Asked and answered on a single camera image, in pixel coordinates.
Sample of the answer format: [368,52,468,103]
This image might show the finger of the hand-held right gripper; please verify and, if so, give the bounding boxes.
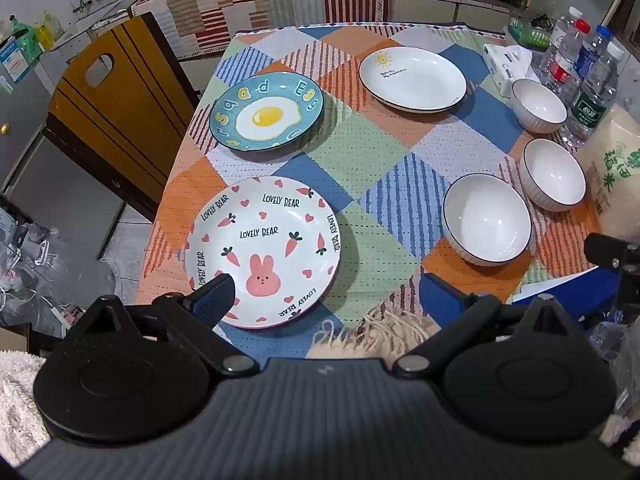
[584,232,640,311]

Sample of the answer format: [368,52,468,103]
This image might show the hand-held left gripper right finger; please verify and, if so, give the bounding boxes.
[392,272,578,378]

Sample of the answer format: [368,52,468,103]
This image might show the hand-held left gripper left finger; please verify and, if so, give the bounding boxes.
[75,272,261,376]

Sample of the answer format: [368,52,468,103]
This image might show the white bunny carrot plate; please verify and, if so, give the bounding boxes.
[184,176,343,330]

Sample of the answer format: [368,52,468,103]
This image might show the white bowl dark rim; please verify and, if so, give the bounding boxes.
[510,78,569,134]
[521,137,587,212]
[442,173,533,267]

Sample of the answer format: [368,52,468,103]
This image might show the white sun print plate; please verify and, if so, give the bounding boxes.
[358,46,468,114]

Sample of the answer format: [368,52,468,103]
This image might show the blue object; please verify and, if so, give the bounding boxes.
[511,266,622,323]

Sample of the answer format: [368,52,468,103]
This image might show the clear rice bag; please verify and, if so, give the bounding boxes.
[575,102,640,246]

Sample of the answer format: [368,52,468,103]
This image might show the clear plastic bag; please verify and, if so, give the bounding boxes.
[580,310,640,466]

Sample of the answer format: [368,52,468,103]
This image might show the green label water bottle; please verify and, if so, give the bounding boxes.
[559,42,626,150]

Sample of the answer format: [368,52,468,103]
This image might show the colourful checked tablecloth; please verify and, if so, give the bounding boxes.
[135,21,601,361]

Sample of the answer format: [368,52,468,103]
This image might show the crumpled plastic bags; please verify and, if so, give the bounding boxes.
[0,192,118,333]

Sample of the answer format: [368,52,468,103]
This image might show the red label water bottle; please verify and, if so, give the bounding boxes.
[542,19,593,97]

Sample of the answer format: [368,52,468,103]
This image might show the teal fried egg plate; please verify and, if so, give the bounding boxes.
[208,72,325,154]

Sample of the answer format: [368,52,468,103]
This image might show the blue label water bottle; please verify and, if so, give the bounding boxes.
[565,25,614,106]

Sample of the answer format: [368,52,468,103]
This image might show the white tissue pack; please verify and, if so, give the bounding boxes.
[482,42,536,98]

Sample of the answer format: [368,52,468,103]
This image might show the brown wooden chair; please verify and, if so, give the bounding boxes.
[41,11,201,223]

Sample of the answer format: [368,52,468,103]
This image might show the white fluffy towel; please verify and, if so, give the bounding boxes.
[0,350,53,461]

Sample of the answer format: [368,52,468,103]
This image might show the white cap water bottle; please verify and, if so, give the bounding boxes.
[547,6,585,73]

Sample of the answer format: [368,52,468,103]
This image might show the green plastic basket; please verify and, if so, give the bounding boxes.
[507,14,555,52]

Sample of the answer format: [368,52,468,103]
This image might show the striped patchwork cloth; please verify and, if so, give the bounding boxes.
[129,0,388,58]

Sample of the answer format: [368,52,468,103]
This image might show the green plastic bottle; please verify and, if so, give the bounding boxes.
[7,15,43,63]

